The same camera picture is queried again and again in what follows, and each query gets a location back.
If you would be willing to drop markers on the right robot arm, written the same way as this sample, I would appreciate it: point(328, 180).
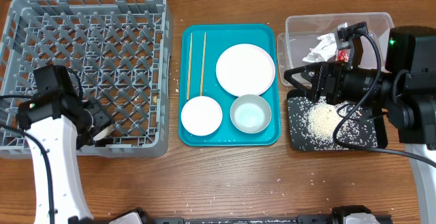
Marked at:
point(400, 91)

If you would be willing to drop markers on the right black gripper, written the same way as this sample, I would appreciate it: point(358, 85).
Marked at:
point(320, 82)

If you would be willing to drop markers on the white tissue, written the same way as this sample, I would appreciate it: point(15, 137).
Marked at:
point(325, 50)

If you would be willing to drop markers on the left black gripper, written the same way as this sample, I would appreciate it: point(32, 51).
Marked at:
point(103, 120)

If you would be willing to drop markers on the large white plate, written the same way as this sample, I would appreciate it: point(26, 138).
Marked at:
point(245, 69)

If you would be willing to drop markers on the teal plastic tray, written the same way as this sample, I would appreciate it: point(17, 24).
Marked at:
point(220, 38)

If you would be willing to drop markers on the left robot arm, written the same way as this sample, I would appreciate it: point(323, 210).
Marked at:
point(57, 121)

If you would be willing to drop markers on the white cup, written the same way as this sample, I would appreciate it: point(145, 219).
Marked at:
point(104, 133)

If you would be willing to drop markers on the clear plastic bin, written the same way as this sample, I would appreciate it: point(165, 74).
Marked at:
point(302, 32)

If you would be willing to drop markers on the red snack wrapper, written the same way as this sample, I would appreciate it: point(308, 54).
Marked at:
point(342, 56)

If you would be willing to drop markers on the grey bowl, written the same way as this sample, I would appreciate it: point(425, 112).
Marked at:
point(250, 114)

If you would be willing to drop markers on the wooden chopstick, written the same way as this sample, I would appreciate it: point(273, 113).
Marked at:
point(203, 64)
point(189, 66)

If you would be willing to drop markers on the pile of rice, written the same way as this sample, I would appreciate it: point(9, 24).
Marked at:
point(327, 122)

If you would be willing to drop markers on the grey dishwasher rack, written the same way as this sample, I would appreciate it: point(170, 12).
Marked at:
point(119, 52)

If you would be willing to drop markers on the black plastic tray bin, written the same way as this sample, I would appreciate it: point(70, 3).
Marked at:
point(296, 135)

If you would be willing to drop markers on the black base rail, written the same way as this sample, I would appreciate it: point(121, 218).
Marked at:
point(342, 214)

